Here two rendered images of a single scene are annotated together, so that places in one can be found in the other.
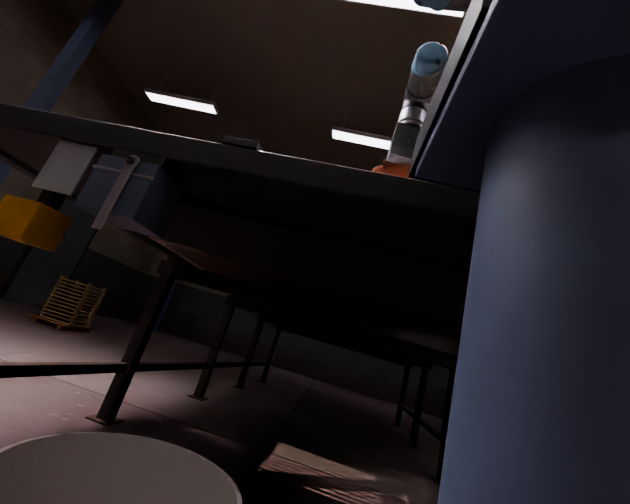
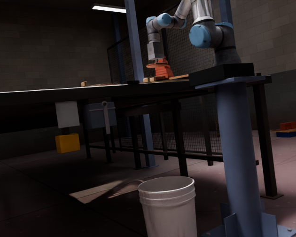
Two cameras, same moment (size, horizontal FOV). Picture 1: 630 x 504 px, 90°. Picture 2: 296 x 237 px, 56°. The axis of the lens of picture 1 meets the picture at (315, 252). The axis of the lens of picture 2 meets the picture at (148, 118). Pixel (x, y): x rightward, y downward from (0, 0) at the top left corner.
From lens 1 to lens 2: 1.31 m
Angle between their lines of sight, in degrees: 46
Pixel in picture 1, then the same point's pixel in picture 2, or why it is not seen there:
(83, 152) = (71, 105)
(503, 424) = (233, 136)
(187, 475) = (156, 184)
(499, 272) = (228, 117)
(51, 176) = (65, 120)
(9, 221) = (71, 146)
